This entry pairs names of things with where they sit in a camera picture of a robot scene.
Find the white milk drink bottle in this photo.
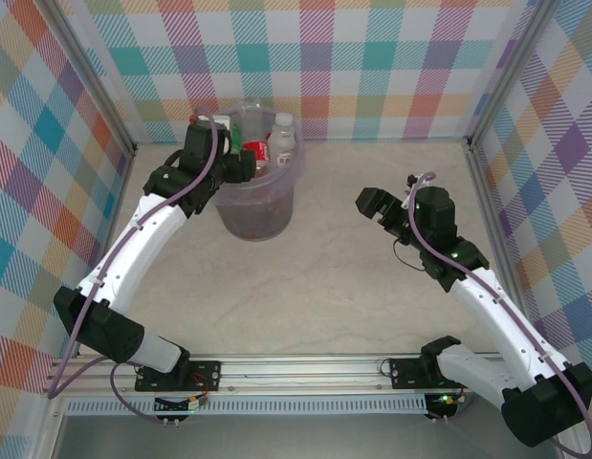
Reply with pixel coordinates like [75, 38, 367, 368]
[269, 112, 297, 168]

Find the purple plastic bin liner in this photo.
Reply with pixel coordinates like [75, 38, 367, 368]
[211, 107, 310, 192]

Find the grey plastic waste bin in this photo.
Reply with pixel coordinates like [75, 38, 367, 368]
[211, 107, 310, 243]

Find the grey metal panel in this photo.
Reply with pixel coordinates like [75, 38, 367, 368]
[51, 414, 564, 459]

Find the aluminium upright frame post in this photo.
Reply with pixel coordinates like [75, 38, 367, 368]
[465, 0, 562, 150]
[40, 0, 140, 162]

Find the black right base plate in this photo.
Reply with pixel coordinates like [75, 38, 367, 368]
[388, 356, 478, 389]

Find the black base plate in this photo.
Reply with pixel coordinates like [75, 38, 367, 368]
[388, 356, 478, 389]
[134, 359, 223, 393]

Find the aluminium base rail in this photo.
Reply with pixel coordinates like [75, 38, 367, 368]
[41, 353, 569, 398]

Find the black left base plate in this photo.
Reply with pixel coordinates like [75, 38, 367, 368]
[134, 359, 223, 393]

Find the slotted white cable duct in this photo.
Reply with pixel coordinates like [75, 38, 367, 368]
[65, 399, 428, 416]

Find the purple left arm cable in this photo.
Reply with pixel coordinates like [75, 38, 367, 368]
[46, 107, 220, 426]

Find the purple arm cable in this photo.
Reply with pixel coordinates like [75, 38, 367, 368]
[46, 107, 220, 426]
[404, 171, 592, 455]

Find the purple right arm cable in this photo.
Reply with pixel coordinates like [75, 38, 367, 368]
[404, 171, 592, 455]

